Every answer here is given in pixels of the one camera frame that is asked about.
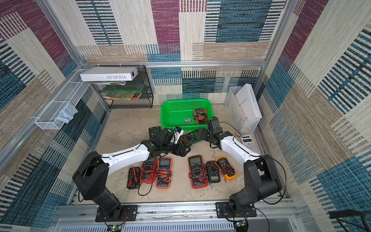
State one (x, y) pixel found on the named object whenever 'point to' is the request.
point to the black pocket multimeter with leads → (134, 177)
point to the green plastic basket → (179, 113)
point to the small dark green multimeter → (192, 136)
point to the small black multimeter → (213, 171)
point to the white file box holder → (243, 106)
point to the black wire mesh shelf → (145, 100)
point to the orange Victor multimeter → (164, 173)
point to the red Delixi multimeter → (148, 171)
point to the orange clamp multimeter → (200, 116)
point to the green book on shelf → (124, 92)
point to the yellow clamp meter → (227, 170)
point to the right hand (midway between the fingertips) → (204, 133)
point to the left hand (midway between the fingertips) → (185, 146)
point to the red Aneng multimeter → (197, 173)
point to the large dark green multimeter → (154, 133)
